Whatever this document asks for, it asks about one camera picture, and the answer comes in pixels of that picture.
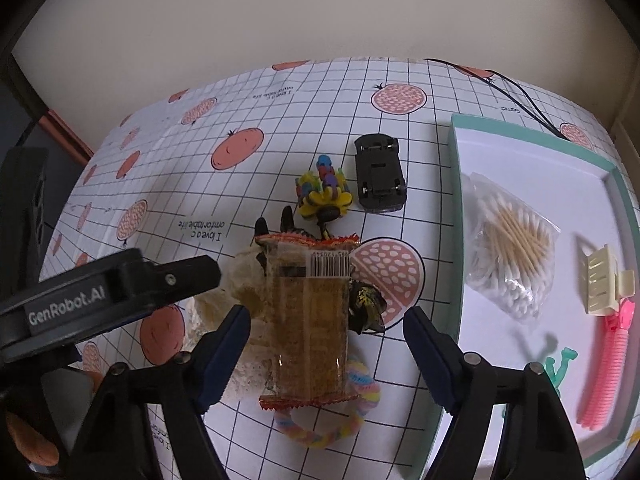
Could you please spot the teal cardboard box tray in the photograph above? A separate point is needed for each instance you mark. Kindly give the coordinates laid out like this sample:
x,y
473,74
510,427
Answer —
x,y
550,170

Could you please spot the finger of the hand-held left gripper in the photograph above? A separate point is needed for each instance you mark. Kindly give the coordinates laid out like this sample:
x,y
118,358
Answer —
x,y
192,275

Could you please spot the black toy car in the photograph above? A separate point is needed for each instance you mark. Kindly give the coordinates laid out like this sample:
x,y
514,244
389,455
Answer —
x,y
380,175

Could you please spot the orange clear snack packet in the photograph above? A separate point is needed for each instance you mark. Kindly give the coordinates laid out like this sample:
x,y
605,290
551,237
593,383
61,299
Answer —
x,y
307,320

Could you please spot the pastel rainbow scrunchie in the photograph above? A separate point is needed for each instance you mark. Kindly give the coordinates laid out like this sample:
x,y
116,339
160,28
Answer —
x,y
367,390

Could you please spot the green plastic hair clip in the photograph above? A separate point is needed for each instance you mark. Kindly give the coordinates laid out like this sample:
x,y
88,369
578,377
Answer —
x,y
555,365

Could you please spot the pink hair roller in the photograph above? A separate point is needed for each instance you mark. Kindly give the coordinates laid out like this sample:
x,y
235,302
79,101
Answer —
x,y
607,375

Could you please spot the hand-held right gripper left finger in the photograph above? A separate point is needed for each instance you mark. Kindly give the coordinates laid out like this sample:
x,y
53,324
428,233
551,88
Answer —
x,y
222,355

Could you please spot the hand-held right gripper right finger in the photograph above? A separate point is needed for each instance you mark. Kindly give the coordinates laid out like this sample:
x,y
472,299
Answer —
x,y
430,360

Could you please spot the brown wooden furniture edge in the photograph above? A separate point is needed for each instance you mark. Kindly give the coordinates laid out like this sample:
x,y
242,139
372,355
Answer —
x,y
65,132

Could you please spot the grid fruit print tablecloth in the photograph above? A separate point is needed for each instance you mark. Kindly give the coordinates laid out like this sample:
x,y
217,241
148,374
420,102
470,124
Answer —
x,y
200,160

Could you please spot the cream hair claw clip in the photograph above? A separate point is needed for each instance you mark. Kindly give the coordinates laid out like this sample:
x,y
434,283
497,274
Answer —
x,y
600,280

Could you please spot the cream lace scrunchie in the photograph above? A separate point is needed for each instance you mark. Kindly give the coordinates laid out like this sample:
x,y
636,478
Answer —
x,y
240,285

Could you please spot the black gold hair claw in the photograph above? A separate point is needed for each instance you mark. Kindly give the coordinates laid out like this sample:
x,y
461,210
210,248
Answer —
x,y
367,302

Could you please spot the bag of cotton swabs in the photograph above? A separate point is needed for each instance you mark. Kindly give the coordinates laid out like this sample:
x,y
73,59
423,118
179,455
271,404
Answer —
x,y
510,250

